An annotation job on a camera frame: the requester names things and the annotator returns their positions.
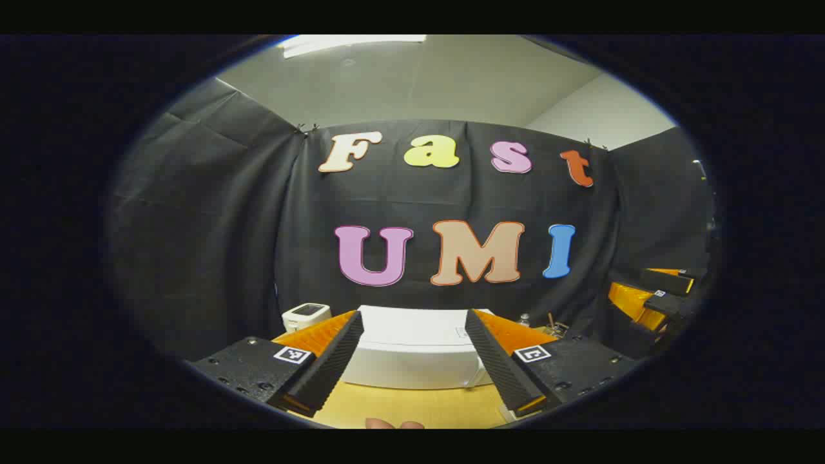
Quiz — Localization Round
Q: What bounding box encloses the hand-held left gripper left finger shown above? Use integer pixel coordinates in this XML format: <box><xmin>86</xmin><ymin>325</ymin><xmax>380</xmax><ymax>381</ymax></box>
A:
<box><xmin>187</xmin><ymin>310</ymin><xmax>365</xmax><ymax>418</ymax></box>

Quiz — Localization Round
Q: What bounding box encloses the black backdrop cloth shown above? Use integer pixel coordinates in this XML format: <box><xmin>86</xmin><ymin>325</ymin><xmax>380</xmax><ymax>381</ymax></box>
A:
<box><xmin>106</xmin><ymin>77</ymin><xmax>716</xmax><ymax>362</ymax></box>

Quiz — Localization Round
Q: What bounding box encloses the white toaster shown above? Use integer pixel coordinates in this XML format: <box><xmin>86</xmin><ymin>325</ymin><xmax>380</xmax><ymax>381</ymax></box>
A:
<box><xmin>282</xmin><ymin>302</ymin><xmax>333</xmax><ymax>334</ymax></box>

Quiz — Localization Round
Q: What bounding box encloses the white microwave oven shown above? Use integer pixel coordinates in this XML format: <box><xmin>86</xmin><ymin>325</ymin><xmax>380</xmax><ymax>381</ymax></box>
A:
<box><xmin>340</xmin><ymin>305</ymin><xmax>496</xmax><ymax>391</ymax></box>

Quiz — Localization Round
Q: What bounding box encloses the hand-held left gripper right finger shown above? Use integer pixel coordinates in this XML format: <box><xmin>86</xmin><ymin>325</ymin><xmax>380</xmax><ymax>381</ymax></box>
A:
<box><xmin>464</xmin><ymin>308</ymin><xmax>642</xmax><ymax>420</ymax></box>

